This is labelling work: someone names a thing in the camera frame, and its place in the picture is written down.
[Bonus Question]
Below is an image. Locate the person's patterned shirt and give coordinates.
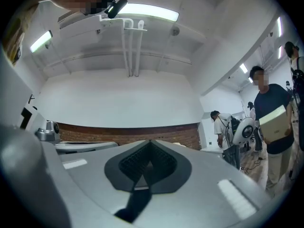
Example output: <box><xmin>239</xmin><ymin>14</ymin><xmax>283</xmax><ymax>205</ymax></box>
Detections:
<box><xmin>2</xmin><ymin>1</ymin><xmax>48</xmax><ymax>65</ymax></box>

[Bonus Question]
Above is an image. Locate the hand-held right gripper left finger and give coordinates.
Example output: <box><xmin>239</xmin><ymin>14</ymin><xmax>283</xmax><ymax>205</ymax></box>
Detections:
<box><xmin>58</xmin><ymin>139</ymin><xmax>151</xmax><ymax>215</ymax></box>

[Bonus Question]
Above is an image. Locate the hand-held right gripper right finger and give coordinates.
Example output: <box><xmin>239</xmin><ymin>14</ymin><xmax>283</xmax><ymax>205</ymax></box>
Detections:
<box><xmin>133</xmin><ymin>139</ymin><xmax>273</xmax><ymax>228</ymax></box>

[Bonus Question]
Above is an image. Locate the black head-worn camera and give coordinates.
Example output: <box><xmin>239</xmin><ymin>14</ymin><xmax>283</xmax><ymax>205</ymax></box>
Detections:
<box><xmin>106</xmin><ymin>0</ymin><xmax>128</xmax><ymax>19</ymax></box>

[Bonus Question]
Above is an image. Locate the white table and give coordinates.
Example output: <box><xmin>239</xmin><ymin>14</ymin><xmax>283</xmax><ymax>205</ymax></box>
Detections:
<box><xmin>200</xmin><ymin>146</ymin><xmax>224</xmax><ymax>154</ymax></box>

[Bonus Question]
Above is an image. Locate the white ceiling pipe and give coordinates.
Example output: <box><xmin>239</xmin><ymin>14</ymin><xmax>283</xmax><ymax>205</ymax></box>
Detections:
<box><xmin>127</xmin><ymin>19</ymin><xmax>134</xmax><ymax>78</ymax></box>
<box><xmin>133</xmin><ymin>19</ymin><xmax>146</xmax><ymax>78</ymax></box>
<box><xmin>99</xmin><ymin>17</ymin><xmax>131</xmax><ymax>78</ymax></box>

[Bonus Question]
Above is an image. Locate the white ceiling air conditioner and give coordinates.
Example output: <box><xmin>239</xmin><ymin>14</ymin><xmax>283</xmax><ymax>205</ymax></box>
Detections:
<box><xmin>57</xmin><ymin>9</ymin><xmax>105</xmax><ymax>45</ymax></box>

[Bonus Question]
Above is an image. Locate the long fluorescent ceiling lamp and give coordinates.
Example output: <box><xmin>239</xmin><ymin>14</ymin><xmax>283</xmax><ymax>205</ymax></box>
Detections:
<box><xmin>117</xmin><ymin>3</ymin><xmax>180</xmax><ymax>22</ymax></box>
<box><xmin>29</xmin><ymin>29</ymin><xmax>53</xmax><ymax>53</ymax></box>

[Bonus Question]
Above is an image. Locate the beige cardboard box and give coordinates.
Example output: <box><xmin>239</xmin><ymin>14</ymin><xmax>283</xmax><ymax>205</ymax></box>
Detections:
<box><xmin>258</xmin><ymin>104</ymin><xmax>293</xmax><ymax>144</ymax></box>

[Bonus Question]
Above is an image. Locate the row of small ceiling lights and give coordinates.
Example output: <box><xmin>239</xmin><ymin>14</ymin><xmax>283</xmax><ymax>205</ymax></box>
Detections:
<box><xmin>239</xmin><ymin>17</ymin><xmax>283</xmax><ymax>83</ymax></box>

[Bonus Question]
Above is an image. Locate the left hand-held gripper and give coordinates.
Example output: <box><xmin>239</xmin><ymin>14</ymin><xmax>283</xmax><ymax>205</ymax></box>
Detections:
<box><xmin>20</xmin><ymin>105</ymin><xmax>119</xmax><ymax>154</ymax></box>

